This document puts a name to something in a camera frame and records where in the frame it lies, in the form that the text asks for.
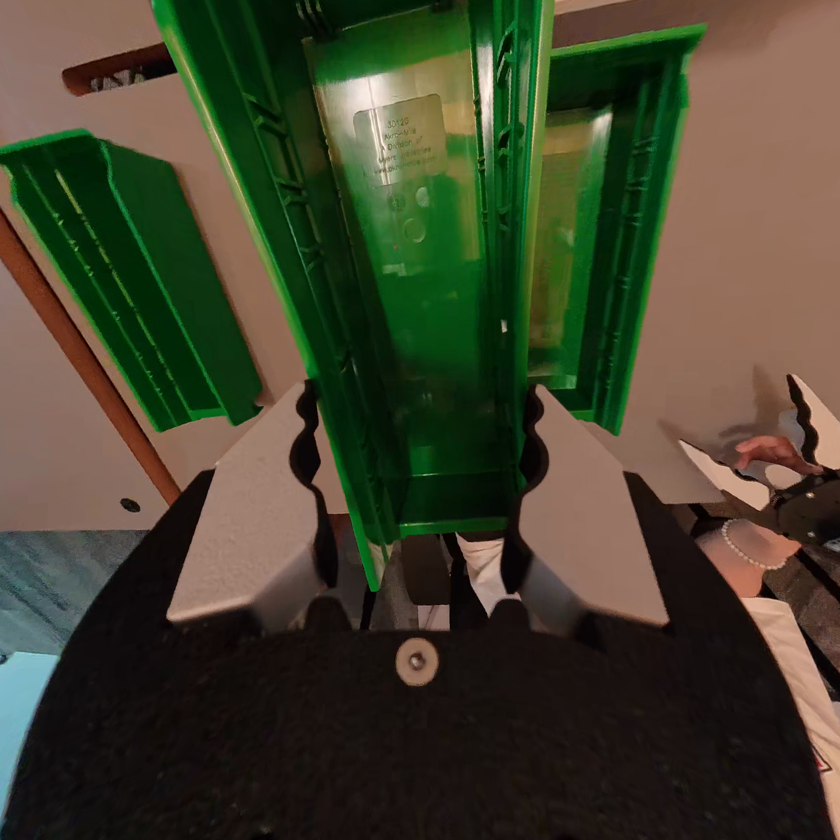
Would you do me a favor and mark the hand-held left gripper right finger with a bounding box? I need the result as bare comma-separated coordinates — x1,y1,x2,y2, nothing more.
500,384,670,635

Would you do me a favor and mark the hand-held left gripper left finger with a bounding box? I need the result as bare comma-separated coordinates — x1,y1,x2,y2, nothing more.
166,378,340,632

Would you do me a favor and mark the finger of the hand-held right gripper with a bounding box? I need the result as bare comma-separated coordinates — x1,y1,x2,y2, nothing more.
678,438,773,511
780,374,840,470

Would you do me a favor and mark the green plastic bin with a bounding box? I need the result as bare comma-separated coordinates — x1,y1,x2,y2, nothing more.
0,128,265,434
151,0,557,593
528,23,710,438

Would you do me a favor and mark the person's right forearm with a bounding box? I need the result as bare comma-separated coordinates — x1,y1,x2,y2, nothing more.
692,518,840,798

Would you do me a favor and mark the grey desk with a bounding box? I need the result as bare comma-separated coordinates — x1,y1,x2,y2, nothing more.
0,0,840,534

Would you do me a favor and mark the person's right hand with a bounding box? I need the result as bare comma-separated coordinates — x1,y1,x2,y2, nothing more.
734,434,824,476

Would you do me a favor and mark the person's white trouser leg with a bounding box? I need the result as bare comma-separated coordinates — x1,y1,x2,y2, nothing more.
455,533,509,616

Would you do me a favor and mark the white bead bracelet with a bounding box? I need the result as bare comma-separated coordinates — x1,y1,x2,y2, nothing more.
721,518,788,572

